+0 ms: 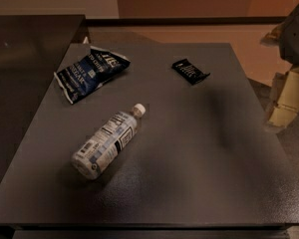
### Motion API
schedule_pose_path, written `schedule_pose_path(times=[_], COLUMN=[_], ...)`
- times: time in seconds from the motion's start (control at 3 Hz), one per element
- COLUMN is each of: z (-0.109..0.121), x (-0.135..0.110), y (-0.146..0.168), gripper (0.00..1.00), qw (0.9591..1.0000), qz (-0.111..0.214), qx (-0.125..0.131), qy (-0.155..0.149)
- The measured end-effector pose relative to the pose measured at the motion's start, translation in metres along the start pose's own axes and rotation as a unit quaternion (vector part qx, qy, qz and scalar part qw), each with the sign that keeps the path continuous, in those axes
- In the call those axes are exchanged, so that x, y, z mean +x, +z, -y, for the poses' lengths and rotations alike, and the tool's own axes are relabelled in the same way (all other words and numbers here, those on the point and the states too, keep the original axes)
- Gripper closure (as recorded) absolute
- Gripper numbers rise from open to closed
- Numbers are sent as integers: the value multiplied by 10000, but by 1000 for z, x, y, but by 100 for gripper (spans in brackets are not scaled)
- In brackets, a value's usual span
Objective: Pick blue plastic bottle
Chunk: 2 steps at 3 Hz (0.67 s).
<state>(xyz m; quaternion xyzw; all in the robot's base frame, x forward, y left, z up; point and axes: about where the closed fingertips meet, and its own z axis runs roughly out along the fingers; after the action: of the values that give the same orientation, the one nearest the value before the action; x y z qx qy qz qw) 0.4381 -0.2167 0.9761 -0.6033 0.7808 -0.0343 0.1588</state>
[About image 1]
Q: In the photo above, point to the blue chip bag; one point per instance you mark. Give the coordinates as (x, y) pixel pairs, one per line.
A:
(90, 73)

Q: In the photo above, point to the black snack bar wrapper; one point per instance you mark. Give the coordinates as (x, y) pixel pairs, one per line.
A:
(189, 71)

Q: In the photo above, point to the clear plastic bottle white cap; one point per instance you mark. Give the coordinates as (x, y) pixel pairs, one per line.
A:
(99, 151)

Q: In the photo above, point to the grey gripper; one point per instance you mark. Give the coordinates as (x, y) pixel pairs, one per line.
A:
(296, 39)

